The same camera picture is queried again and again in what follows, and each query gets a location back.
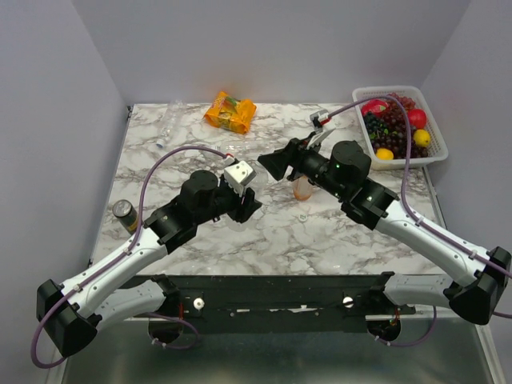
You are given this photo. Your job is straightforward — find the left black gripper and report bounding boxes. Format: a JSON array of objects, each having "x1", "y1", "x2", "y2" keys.
[{"x1": 195, "y1": 170, "x2": 263, "y2": 226}]

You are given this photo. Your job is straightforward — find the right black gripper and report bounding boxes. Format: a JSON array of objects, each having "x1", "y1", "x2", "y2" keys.
[{"x1": 257, "y1": 131, "x2": 347, "y2": 200}]

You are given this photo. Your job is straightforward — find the orange juice bottle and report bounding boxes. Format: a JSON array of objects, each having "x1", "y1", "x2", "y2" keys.
[{"x1": 293, "y1": 177, "x2": 313, "y2": 201}]

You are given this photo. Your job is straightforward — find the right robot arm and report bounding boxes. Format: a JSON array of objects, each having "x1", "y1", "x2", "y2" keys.
[{"x1": 258, "y1": 138, "x2": 511, "y2": 325}]

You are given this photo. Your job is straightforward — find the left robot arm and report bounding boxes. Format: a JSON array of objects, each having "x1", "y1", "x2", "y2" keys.
[{"x1": 31, "y1": 162, "x2": 262, "y2": 358}]

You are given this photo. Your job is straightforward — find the clear bottle blue cap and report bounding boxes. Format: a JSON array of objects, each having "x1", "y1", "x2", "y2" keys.
[{"x1": 155, "y1": 100, "x2": 185, "y2": 149}]

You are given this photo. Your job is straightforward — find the orange snack bag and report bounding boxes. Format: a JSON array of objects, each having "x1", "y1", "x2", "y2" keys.
[{"x1": 203, "y1": 91, "x2": 257, "y2": 134}]

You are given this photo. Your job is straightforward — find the yellow lemon lower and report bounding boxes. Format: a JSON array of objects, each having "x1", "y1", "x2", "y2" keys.
[{"x1": 375, "y1": 148, "x2": 394, "y2": 161}]

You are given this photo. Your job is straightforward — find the yellow lemon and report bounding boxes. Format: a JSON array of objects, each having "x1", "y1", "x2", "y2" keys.
[
  {"x1": 413, "y1": 129, "x2": 431, "y2": 148},
  {"x1": 375, "y1": 148, "x2": 394, "y2": 161}
]

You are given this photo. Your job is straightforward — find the blue grape bunch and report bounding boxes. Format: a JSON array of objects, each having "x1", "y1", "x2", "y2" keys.
[{"x1": 363, "y1": 112, "x2": 389, "y2": 139}]

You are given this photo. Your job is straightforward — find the red apple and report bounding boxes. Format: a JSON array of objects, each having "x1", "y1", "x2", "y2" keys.
[{"x1": 361, "y1": 99, "x2": 389, "y2": 117}]

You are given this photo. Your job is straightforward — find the black yellow drink can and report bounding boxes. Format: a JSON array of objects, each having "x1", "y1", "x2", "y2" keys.
[{"x1": 112, "y1": 199, "x2": 138, "y2": 234}]

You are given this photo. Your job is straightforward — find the dark red grape bunch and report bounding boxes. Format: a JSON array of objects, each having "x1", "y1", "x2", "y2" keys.
[{"x1": 370, "y1": 93, "x2": 429, "y2": 159}]

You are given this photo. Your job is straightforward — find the yellow lemon upper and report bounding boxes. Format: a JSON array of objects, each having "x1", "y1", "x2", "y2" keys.
[{"x1": 413, "y1": 129, "x2": 431, "y2": 148}]

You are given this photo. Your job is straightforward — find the red round fruit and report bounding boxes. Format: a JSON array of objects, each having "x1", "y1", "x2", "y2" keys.
[{"x1": 407, "y1": 108, "x2": 427, "y2": 130}]

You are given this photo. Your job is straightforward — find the white plastic basket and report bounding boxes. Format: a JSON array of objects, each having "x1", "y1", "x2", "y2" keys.
[{"x1": 352, "y1": 86, "x2": 449, "y2": 170}]

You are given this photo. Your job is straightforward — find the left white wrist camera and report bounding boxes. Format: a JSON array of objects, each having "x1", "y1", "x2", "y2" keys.
[{"x1": 223, "y1": 161, "x2": 257, "y2": 197}]

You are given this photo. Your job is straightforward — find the black base frame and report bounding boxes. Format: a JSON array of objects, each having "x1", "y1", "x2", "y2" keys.
[{"x1": 152, "y1": 273, "x2": 415, "y2": 335}]

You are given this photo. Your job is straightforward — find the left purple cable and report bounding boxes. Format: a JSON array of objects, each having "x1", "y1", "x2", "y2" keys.
[{"x1": 30, "y1": 146, "x2": 237, "y2": 368}]

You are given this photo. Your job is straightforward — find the purple cable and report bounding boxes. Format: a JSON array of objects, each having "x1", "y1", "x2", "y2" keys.
[
  {"x1": 327, "y1": 94, "x2": 512, "y2": 321},
  {"x1": 30, "y1": 146, "x2": 237, "y2": 368}
]

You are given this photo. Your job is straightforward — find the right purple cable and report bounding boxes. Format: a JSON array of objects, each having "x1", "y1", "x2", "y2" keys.
[{"x1": 327, "y1": 94, "x2": 512, "y2": 321}]

